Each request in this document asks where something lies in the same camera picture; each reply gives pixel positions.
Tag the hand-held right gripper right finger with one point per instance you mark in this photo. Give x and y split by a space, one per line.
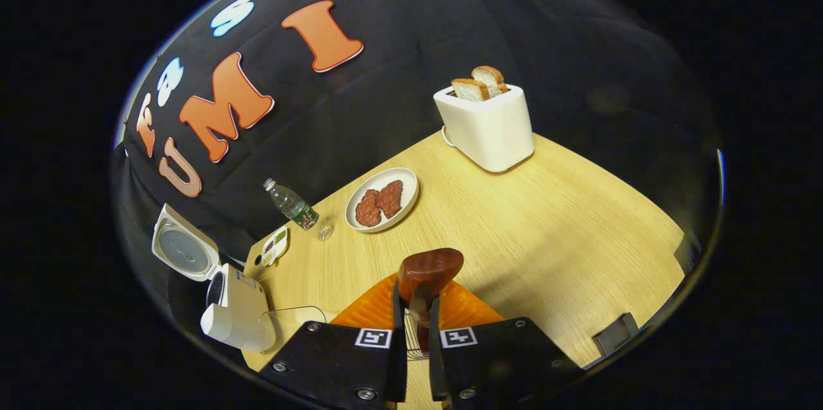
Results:
436 365

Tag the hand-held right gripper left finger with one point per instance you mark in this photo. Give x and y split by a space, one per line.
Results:
398 358

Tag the brown wooden spoon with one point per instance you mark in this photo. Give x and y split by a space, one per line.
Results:
427 272

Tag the white rice cooker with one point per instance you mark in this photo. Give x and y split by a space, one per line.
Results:
238 313

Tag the small clear cup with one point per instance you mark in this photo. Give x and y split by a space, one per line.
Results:
326 231

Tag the white green seasoning dish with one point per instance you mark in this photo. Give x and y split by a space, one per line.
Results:
275 247

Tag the white round plate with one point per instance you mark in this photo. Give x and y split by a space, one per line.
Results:
402 188

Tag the clear plastic water bottle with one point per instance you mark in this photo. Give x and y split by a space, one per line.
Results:
292 205

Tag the white toaster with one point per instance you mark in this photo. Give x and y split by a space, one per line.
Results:
488 130

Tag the black backdrop cloth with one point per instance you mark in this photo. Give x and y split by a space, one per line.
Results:
386 108

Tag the toast bread slice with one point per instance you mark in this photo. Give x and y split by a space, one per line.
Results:
469 90
492 78

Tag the grey table bracket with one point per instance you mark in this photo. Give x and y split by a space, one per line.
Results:
688 252
616 334

